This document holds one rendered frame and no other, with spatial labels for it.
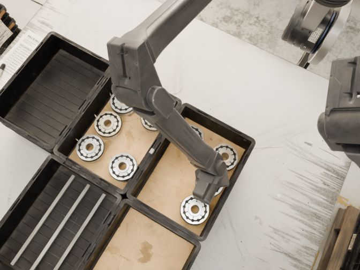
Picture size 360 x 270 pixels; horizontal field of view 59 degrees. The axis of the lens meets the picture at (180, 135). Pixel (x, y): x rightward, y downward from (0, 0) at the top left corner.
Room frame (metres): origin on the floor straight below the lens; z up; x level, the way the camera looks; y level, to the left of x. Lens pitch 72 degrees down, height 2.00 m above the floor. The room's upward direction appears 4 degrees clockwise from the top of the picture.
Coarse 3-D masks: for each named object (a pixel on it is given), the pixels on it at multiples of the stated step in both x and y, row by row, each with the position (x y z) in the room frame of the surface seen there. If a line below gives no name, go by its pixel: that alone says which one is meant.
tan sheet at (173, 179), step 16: (208, 144) 0.36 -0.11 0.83; (160, 160) 0.28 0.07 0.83; (176, 160) 0.28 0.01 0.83; (160, 176) 0.22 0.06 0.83; (176, 176) 0.22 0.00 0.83; (192, 176) 0.23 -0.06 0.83; (144, 192) 0.16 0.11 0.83; (160, 192) 0.16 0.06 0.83; (176, 192) 0.16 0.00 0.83; (160, 208) 0.10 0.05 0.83; (176, 208) 0.11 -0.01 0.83; (192, 208) 0.11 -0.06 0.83
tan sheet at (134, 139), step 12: (108, 108) 0.47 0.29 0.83; (132, 120) 0.43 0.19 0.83; (96, 132) 0.37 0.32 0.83; (132, 132) 0.38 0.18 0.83; (144, 132) 0.38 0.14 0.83; (108, 144) 0.33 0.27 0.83; (120, 144) 0.33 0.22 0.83; (132, 144) 0.33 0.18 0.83; (144, 144) 0.34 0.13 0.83; (72, 156) 0.27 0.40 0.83; (108, 156) 0.28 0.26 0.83; (96, 168) 0.23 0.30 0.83; (108, 168) 0.24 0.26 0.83; (120, 168) 0.24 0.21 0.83; (108, 180) 0.19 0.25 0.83
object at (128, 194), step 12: (180, 108) 0.45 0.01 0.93; (192, 108) 0.46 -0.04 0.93; (216, 120) 0.42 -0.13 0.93; (240, 132) 0.38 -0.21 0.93; (252, 144) 0.34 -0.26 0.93; (144, 168) 0.22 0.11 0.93; (240, 168) 0.25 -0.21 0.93; (228, 192) 0.16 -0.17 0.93; (144, 204) 0.10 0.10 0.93; (216, 216) 0.08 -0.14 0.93; (180, 228) 0.04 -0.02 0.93; (204, 240) 0.01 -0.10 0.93
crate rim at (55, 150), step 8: (104, 80) 0.54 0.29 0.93; (96, 96) 0.48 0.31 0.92; (88, 104) 0.45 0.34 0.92; (80, 112) 0.41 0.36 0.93; (72, 128) 0.35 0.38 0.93; (64, 136) 0.32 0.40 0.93; (160, 136) 0.34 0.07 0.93; (56, 144) 0.29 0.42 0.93; (152, 144) 0.31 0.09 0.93; (56, 152) 0.26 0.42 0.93; (64, 160) 0.23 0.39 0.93; (72, 160) 0.23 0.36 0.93; (144, 160) 0.25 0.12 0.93; (80, 168) 0.21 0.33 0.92; (96, 176) 0.18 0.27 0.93; (136, 176) 0.19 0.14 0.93; (104, 184) 0.16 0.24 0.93; (112, 184) 0.16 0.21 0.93; (128, 184) 0.17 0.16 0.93; (120, 192) 0.14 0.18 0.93
